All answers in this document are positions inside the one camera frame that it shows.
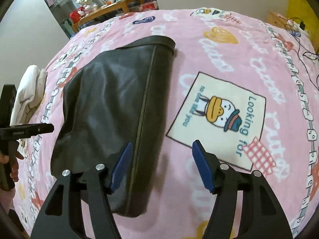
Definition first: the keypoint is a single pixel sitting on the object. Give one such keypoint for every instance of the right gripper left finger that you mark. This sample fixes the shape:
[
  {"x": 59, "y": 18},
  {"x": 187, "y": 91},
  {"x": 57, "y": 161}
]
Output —
[{"x": 61, "y": 215}]

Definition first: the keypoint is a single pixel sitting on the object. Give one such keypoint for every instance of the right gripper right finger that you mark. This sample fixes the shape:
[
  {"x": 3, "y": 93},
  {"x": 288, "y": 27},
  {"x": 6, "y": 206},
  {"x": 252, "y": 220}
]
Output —
[{"x": 262, "y": 215}]

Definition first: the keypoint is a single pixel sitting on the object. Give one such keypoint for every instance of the black leather jacket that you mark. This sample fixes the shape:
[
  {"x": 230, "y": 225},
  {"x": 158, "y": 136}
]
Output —
[{"x": 119, "y": 97}]

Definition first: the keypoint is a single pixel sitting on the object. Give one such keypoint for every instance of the white folded clothes stack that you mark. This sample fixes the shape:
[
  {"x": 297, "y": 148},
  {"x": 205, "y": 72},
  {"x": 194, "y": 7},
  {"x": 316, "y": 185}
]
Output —
[{"x": 30, "y": 94}]

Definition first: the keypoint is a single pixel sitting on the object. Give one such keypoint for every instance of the person's left hand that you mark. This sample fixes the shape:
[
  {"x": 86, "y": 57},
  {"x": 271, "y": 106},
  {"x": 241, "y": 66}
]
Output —
[{"x": 5, "y": 159}]

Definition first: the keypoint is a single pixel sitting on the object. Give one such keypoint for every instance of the pink fluffy pajama sleeve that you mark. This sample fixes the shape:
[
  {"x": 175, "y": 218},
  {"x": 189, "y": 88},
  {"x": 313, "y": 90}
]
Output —
[{"x": 6, "y": 199}]

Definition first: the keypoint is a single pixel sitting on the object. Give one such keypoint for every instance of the pink cartoon bed blanket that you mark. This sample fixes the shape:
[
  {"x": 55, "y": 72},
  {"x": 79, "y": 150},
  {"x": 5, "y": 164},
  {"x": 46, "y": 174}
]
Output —
[{"x": 241, "y": 86}]

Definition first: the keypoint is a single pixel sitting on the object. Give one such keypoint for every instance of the red gift bag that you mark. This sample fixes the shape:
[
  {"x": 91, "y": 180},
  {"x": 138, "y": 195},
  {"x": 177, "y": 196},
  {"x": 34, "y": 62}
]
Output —
[{"x": 76, "y": 15}]

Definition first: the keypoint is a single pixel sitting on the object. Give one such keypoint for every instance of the wooden desk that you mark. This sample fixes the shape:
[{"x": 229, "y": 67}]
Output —
[{"x": 122, "y": 5}]

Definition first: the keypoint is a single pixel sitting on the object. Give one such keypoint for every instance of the red white paper bag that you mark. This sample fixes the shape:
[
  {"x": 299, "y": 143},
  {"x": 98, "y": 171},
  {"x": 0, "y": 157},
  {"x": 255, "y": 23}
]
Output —
[{"x": 153, "y": 5}]

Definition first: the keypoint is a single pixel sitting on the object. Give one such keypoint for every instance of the wooden nightstand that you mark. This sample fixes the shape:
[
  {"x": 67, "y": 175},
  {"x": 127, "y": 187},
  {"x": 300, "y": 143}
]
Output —
[{"x": 278, "y": 20}]

